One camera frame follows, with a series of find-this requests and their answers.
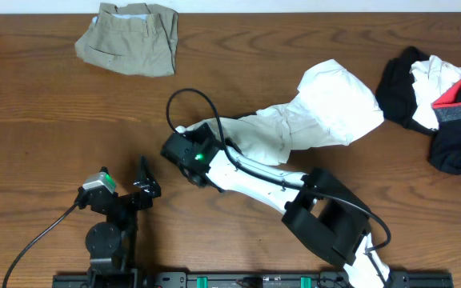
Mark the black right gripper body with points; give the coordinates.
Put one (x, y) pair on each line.
(230, 142)

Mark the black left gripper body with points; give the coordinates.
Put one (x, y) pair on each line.
(126, 199)

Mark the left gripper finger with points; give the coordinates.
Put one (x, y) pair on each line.
(104, 170)
(145, 180)

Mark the white t-shirt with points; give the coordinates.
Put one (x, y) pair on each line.
(332, 108)

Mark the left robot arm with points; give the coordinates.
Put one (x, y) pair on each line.
(111, 243)

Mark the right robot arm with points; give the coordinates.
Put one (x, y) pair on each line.
(322, 213)

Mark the folded khaki shorts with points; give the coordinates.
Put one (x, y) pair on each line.
(137, 39)

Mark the white patterned garment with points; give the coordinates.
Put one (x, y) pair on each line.
(432, 78)

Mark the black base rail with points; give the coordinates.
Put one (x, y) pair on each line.
(182, 280)

